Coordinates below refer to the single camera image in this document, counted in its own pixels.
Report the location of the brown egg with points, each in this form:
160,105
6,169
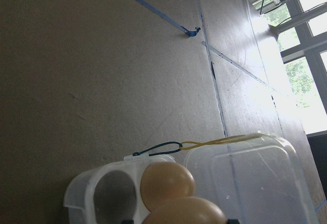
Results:
187,210
162,182

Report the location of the clear plastic egg box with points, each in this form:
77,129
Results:
254,181

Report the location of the brown egg in box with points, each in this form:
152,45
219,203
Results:
162,182

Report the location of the blue tape grid lines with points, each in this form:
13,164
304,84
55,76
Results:
186,70

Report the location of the yellow rubber band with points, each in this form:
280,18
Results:
188,145

